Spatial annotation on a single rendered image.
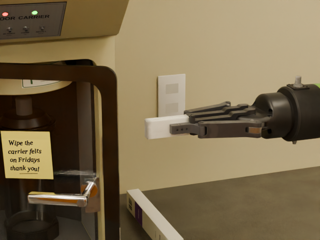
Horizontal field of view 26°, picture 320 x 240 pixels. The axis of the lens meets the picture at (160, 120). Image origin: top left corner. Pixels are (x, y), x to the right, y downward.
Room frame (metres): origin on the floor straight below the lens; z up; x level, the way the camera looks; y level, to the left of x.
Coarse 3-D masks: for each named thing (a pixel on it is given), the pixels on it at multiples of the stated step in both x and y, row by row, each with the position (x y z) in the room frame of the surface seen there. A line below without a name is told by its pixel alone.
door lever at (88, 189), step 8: (88, 184) 0.96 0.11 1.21; (32, 192) 0.94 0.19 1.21; (40, 192) 0.94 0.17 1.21; (48, 192) 0.94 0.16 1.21; (88, 192) 0.94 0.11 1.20; (96, 192) 0.96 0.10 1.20; (32, 200) 0.93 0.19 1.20; (40, 200) 0.93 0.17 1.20; (48, 200) 0.92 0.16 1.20; (56, 200) 0.92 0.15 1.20; (64, 200) 0.92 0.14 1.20; (72, 200) 0.92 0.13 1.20; (80, 200) 0.91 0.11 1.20; (88, 200) 0.93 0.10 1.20
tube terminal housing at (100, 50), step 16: (0, 48) 1.06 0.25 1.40; (16, 48) 1.07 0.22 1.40; (32, 48) 1.08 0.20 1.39; (48, 48) 1.08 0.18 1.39; (64, 48) 1.09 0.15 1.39; (80, 48) 1.10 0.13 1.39; (96, 48) 1.11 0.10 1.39; (112, 48) 1.12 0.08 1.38; (96, 64) 1.11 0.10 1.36; (112, 64) 1.12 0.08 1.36
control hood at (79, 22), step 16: (0, 0) 0.96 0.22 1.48; (16, 0) 0.97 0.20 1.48; (32, 0) 0.98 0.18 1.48; (48, 0) 0.99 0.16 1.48; (64, 0) 1.00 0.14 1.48; (80, 0) 1.01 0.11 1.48; (96, 0) 1.02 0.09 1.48; (112, 0) 1.03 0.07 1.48; (128, 0) 1.04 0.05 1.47; (64, 16) 1.02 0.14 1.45; (80, 16) 1.03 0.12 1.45; (96, 16) 1.04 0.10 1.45; (112, 16) 1.05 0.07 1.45; (64, 32) 1.05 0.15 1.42; (80, 32) 1.07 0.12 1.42; (96, 32) 1.08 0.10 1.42; (112, 32) 1.09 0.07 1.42
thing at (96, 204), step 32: (0, 64) 0.98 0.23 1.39; (32, 64) 0.98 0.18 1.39; (0, 96) 0.99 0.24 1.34; (32, 96) 0.98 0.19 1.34; (64, 96) 0.97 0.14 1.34; (96, 96) 0.97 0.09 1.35; (0, 128) 0.99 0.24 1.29; (32, 128) 0.98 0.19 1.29; (64, 128) 0.97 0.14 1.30; (96, 128) 0.97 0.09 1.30; (0, 160) 0.99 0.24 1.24; (64, 160) 0.97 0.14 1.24; (96, 160) 0.97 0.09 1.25; (0, 192) 0.99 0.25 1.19; (64, 192) 0.97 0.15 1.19; (0, 224) 0.99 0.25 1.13; (32, 224) 0.98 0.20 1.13; (64, 224) 0.97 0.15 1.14; (96, 224) 0.97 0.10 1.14
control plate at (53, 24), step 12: (0, 12) 0.98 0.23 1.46; (12, 12) 0.99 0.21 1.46; (24, 12) 0.99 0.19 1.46; (48, 12) 1.01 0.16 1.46; (60, 12) 1.01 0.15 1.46; (0, 24) 1.00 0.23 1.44; (12, 24) 1.01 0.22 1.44; (24, 24) 1.01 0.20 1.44; (36, 24) 1.02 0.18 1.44; (48, 24) 1.03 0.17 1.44; (60, 24) 1.04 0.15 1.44; (0, 36) 1.02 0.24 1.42; (12, 36) 1.03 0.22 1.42; (24, 36) 1.03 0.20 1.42; (36, 36) 1.04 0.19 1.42; (48, 36) 1.05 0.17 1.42
